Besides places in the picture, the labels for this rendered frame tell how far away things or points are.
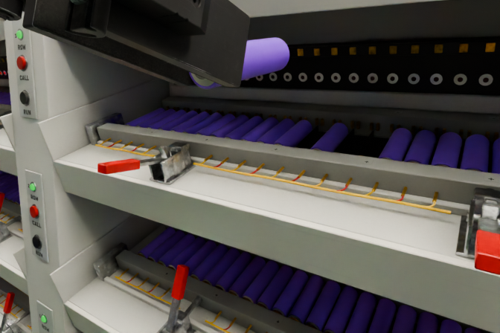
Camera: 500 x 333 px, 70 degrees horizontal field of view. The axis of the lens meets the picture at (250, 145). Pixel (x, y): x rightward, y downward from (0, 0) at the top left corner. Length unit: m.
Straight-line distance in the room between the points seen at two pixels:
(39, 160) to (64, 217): 0.08
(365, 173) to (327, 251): 0.07
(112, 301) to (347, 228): 0.36
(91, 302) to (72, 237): 0.09
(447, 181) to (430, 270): 0.06
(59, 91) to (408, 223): 0.41
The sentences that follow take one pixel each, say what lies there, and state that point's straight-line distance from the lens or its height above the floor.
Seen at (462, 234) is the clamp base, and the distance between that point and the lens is 0.27.
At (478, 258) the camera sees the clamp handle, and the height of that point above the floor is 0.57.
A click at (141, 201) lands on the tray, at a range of 0.38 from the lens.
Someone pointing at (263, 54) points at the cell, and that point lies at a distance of 0.18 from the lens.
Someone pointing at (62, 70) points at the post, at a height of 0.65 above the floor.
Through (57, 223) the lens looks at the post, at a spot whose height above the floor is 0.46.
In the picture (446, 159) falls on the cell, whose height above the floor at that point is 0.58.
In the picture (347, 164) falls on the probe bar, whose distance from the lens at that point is 0.29.
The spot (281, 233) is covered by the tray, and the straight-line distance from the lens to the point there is 0.28.
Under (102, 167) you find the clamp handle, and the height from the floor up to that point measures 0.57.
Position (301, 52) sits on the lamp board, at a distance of 0.43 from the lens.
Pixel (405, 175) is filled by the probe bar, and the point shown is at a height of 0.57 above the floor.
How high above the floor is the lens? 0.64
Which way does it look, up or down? 10 degrees down
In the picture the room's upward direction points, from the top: 1 degrees clockwise
